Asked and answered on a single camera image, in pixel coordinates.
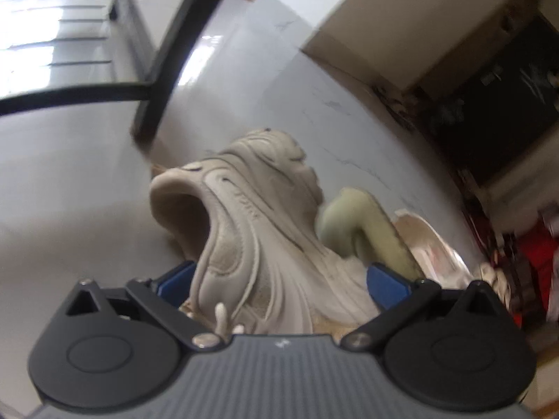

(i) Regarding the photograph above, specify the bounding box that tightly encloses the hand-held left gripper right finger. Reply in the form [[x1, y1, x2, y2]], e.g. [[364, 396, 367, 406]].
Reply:
[[341, 263, 503, 351]]

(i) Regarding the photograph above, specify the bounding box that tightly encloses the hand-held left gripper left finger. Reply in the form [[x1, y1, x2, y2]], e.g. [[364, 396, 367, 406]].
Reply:
[[65, 261, 221, 351]]

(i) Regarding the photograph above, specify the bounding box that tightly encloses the beige chunky sneaker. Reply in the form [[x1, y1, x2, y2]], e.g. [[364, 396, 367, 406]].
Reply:
[[149, 128, 380, 337]]

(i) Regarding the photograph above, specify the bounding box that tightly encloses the black metal shoe rack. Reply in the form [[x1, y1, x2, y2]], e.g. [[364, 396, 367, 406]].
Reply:
[[0, 0, 237, 149]]

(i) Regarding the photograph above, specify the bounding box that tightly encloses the white floral sandal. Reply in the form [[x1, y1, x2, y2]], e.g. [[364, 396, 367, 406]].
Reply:
[[476, 262, 511, 302], [393, 209, 474, 291]]

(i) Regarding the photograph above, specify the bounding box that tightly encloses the olive green slipper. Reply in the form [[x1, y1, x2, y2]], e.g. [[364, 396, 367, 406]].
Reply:
[[317, 188, 424, 280]]

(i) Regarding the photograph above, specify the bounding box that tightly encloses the red cloth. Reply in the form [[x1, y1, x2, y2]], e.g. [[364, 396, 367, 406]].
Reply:
[[502, 222, 559, 315]]

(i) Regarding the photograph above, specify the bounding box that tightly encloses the dark door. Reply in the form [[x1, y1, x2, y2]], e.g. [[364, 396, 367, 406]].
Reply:
[[419, 13, 559, 184]]

